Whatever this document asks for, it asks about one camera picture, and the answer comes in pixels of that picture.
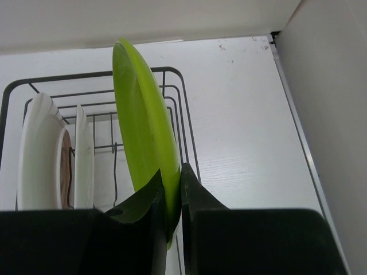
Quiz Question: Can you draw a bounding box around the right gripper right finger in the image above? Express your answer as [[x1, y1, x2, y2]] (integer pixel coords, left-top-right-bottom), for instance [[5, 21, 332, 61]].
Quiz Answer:
[[181, 163, 347, 274]]

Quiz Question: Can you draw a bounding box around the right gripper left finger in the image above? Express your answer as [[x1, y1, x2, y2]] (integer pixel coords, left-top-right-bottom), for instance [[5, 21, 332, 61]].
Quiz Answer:
[[1, 172, 167, 274]]

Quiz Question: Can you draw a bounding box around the orange sunburst patterned plate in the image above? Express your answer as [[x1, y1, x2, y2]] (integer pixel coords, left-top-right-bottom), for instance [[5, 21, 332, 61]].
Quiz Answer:
[[74, 105, 95, 209]]

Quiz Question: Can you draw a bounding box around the grey wire dish rack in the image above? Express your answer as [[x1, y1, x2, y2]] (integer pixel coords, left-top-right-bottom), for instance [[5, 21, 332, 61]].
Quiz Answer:
[[1, 67, 196, 212]]

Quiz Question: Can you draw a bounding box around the green plastic plate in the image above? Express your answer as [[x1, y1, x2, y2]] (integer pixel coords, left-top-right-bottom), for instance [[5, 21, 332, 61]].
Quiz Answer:
[[112, 38, 181, 248]]

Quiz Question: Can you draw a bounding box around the green rimmed white plate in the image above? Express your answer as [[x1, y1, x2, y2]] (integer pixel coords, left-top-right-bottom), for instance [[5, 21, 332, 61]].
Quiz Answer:
[[17, 93, 71, 210]]

